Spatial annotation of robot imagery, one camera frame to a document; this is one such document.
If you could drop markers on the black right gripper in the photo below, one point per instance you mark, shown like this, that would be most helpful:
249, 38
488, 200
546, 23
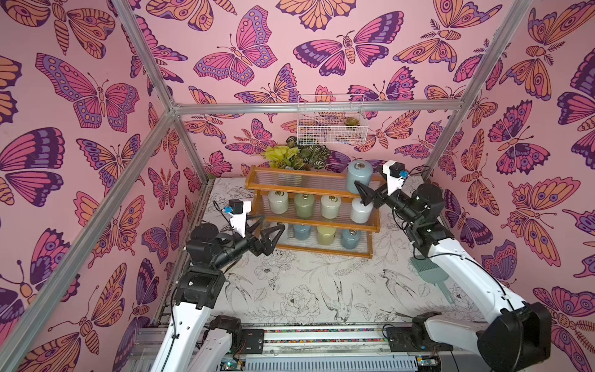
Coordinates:
379, 198

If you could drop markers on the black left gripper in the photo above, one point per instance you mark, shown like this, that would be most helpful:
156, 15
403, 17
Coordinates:
262, 246

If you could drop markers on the large light blue canister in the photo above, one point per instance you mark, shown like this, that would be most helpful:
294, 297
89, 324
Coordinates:
358, 170

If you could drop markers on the cream canister shelf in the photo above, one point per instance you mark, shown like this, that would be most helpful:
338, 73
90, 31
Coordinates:
330, 206

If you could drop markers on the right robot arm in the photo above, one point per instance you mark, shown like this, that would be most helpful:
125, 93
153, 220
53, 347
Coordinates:
517, 334

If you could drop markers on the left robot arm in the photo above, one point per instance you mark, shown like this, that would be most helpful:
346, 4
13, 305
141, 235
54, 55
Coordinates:
197, 291

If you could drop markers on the white canister bottom shelf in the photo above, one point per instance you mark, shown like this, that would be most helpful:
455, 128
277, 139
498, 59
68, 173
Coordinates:
281, 234

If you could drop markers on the blue canister bottom shelf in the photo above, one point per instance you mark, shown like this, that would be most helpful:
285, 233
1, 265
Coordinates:
301, 232

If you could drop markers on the wooden tiered shelf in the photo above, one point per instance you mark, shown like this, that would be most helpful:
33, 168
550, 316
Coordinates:
263, 181

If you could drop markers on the green canister middle shelf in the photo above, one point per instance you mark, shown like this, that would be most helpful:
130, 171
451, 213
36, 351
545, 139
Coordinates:
304, 205

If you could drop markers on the yellow-green canister bottom shelf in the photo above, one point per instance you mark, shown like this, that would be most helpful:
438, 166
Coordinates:
325, 235

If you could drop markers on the blue canister bottom right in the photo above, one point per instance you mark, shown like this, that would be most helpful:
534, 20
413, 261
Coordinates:
350, 239

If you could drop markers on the small succulent in basket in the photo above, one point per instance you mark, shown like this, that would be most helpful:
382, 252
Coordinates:
351, 122

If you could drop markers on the green leafy plant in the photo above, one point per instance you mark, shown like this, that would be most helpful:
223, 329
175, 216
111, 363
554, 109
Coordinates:
292, 156

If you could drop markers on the green plastic dustpan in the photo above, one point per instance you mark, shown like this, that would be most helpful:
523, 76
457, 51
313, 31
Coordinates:
432, 274

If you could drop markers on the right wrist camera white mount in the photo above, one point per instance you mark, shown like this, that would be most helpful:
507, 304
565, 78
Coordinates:
396, 176

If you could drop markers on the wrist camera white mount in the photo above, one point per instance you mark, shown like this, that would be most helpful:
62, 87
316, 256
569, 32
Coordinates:
238, 211
396, 176

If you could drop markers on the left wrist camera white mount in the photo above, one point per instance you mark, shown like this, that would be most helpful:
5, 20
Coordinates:
238, 211

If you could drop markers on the white wire basket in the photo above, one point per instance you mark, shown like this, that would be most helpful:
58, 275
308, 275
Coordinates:
321, 122

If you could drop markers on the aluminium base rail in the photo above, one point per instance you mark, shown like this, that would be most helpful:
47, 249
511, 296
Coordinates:
358, 347

